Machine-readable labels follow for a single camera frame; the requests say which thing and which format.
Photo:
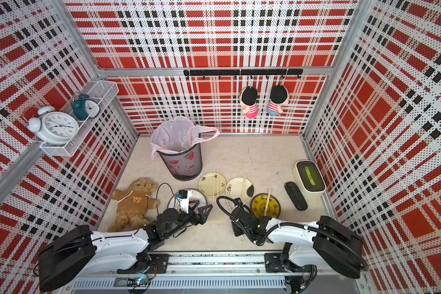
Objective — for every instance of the white alarm clock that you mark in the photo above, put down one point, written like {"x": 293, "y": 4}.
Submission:
{"x": 53, "y": 126}

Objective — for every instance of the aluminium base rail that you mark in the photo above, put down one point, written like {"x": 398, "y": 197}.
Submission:
{"x": 233, "y": 272}

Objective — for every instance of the cream plate with black pattern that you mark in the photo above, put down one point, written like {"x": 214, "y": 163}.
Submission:
{"x": 233, "y": 188}

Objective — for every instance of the bare wooden chopsticks pair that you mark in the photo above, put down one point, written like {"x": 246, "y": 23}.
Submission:
{"x": 267, "y": 202}

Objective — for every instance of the yellow dark patterned plate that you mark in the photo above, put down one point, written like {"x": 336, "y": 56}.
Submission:
{"x": 264, "y": 205}

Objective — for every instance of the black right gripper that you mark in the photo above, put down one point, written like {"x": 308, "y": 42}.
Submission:
{"x": 236, "y": 229}

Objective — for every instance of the doll with pink dress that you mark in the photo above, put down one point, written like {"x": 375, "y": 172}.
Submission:
{"x": 248, "y": 101}

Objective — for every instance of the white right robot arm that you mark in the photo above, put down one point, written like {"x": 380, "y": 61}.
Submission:
{"x": 324, "y": 242}

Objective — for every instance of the black hook rail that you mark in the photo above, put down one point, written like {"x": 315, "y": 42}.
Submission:
{"x": 242, "y": 72}

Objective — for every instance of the cream plate with flowers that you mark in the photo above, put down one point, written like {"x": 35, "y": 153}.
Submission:
{"x": 205, "y": 184}

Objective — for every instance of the black mesh trash bin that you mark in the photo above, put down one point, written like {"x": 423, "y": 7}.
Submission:
{"x": 184, "y": 166}

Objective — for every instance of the pink plastic bin liner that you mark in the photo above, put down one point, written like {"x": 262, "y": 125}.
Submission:
{"x": 179, "y": 135}

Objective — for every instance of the brown teddy bear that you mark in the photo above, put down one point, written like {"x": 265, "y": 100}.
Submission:
{"x": 133, "y": 204}

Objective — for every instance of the white orange patterned plate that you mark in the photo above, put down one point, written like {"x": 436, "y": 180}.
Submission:
{"x": 197, "y": 200}

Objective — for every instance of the white box with green display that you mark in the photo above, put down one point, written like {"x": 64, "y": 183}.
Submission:
{"x": 309, "y": 179}

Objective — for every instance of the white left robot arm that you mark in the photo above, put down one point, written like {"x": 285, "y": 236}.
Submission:
{"x": 83, "y": 251}

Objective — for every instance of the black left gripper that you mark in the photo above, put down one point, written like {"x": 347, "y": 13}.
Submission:
{"x": 201, "y": 218}

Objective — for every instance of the green circuit board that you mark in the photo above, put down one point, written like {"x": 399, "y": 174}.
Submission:
{"x": 140, "y": 282}

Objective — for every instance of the black remote control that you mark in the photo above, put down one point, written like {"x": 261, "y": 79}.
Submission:
{"x": 296, "y": 196}

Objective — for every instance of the teal alarm clock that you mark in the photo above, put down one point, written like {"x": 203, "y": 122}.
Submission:
{"x": 85, "y": 108}

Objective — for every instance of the doll with striped shirt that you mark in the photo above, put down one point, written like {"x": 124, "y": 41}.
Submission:
{"x": 279, "y": 97}

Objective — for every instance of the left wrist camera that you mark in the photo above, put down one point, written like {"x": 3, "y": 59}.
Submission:
{"x": 183, "y": 198}

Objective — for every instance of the white wire wall shelf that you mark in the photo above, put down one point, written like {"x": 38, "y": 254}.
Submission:
{"x": 103, "y": 92}

